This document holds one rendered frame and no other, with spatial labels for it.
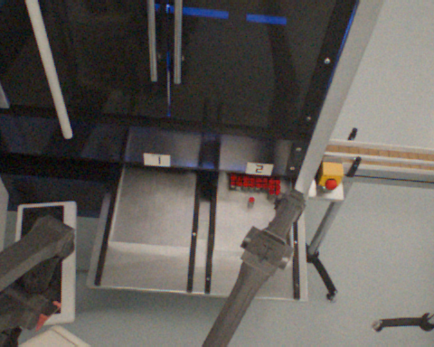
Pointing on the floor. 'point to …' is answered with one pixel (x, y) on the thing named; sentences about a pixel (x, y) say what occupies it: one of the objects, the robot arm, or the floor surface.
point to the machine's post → (337, 89)
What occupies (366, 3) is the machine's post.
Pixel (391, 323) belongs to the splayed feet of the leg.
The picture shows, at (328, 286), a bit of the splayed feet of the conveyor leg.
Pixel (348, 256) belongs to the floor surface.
